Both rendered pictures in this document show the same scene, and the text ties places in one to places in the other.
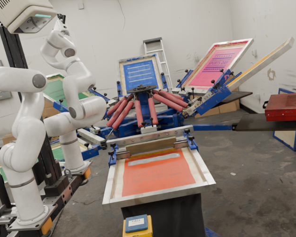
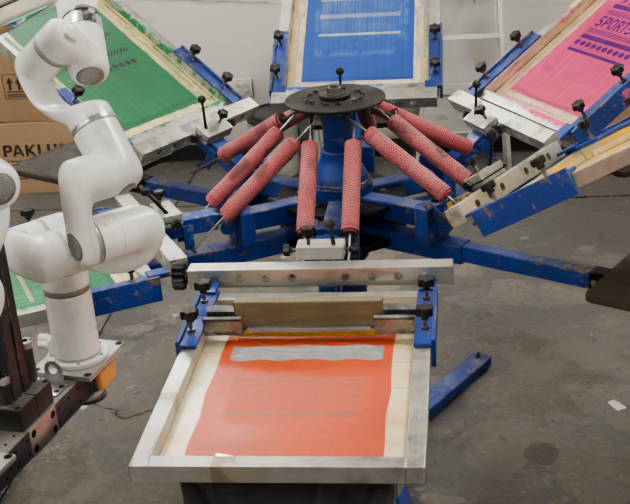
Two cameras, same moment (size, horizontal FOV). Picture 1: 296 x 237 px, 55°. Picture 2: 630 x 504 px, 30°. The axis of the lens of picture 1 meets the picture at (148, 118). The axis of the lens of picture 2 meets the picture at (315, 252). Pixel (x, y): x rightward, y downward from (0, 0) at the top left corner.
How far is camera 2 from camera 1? 91 cm
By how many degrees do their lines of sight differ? 11
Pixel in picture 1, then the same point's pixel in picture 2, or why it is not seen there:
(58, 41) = (62, 52)
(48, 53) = (34, 77)
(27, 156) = not seen: outside the picture
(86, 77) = (118, 166)
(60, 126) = (45, 264)
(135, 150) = (260, 316)
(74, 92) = (82, 204)
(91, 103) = (125, 230)
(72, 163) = (67, 348)
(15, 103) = not seen: outside the picture
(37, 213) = not seen: outside the picture
